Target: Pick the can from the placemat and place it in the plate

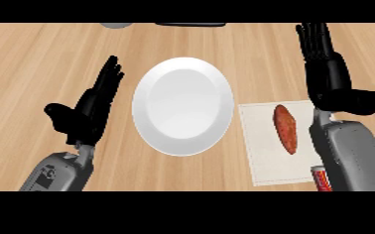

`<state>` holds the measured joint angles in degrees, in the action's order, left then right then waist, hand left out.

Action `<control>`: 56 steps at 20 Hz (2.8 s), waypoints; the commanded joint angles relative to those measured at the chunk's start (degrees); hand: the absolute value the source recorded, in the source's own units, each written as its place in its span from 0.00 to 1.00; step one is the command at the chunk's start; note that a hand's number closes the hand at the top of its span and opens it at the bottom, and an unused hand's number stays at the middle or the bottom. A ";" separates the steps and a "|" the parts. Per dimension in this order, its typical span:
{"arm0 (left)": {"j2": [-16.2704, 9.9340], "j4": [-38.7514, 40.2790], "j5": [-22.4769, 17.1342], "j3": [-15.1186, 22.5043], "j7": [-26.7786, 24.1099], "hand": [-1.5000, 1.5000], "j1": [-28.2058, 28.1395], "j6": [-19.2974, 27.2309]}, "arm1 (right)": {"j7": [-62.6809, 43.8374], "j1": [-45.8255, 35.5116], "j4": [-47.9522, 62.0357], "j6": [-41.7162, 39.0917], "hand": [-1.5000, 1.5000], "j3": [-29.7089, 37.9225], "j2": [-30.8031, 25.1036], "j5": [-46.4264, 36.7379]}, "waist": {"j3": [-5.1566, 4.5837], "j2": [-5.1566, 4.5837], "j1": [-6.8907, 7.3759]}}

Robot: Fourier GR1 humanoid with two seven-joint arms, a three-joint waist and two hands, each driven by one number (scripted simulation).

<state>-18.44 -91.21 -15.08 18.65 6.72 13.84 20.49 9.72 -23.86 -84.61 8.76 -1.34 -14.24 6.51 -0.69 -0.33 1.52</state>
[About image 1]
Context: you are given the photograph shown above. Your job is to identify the dark flat object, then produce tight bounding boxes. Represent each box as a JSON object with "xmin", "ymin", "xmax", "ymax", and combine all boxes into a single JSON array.
[{"xmin": 153, "ymin": 22, "xmax": 227, "ymax": 28}]

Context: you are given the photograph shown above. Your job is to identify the white oval plate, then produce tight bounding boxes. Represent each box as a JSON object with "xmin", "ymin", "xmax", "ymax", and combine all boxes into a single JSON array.
[{"xmin": 130, "ymin": 57, "xmax": 236, "ymax": 157}]

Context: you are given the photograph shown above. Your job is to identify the white placemat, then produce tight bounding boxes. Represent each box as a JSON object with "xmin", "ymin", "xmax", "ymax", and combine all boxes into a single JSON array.
[{"xmin": 238, "ymin": 99, "xmax": 325, "ymax": 187}]

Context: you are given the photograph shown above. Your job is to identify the grey round object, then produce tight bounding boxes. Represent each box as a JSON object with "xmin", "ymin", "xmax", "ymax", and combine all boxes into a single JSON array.
[{"xmin": 97, "ymin": 22, "xmax": 134, "ymax": 30}]

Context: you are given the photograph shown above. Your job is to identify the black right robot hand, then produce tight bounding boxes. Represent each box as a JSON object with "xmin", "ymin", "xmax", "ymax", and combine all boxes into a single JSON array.
[{"xmin": 294, "ymin": 22, "xmax": 375, "ymax": 116}]

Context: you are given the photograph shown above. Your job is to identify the orange sweet potato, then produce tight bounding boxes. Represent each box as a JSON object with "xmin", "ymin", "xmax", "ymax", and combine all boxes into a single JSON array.
[{"xmin": 273, "ymin": 103, "xmax": 298, "ymax": 156}]

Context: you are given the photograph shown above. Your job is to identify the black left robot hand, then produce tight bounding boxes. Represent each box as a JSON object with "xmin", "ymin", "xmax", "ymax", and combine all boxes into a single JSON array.
[{"xmin": 43, "ymin": 55, "xmax": 125, "ymax": 147}]

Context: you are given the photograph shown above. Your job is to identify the red and white can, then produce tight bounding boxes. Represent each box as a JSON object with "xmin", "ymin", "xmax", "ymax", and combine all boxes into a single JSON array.
[{"xmin": 310, "ymin": 166, "xmax": 334, "ymax": 192}]

